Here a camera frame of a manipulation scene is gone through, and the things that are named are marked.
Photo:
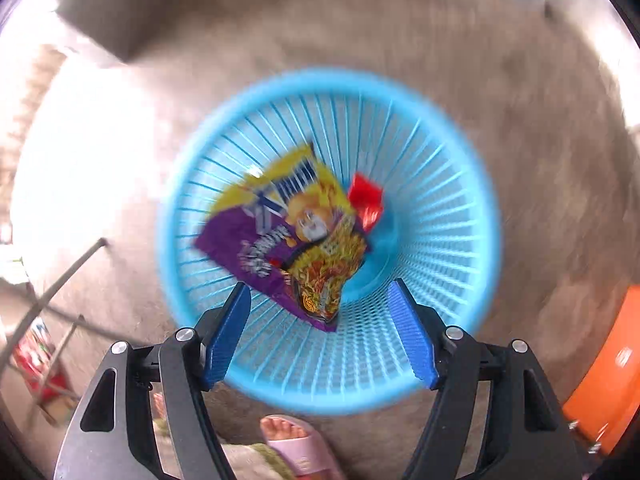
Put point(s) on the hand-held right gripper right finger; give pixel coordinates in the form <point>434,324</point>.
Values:
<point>412,335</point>

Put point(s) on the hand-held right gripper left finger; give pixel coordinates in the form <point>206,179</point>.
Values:
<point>230,335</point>

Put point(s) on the purple yellow noodle packet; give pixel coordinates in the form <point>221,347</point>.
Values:
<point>280,240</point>

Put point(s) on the blue plastic mesh basket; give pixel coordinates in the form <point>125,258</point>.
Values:
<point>440,210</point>

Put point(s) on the person's left foot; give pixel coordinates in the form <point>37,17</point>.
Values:
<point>158,406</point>

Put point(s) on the person's foot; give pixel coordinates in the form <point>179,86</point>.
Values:
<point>158,406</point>
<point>282,430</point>

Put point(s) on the person's right foot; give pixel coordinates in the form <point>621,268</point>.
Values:
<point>282,430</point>

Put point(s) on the pink slipper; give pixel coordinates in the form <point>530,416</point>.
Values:
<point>310,455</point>

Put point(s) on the red wrapper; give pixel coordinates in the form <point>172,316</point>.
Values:
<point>365,195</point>

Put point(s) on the red packet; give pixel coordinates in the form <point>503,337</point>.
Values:
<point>35,360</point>

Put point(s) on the grey metal rod frame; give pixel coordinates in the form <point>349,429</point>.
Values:
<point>60,280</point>

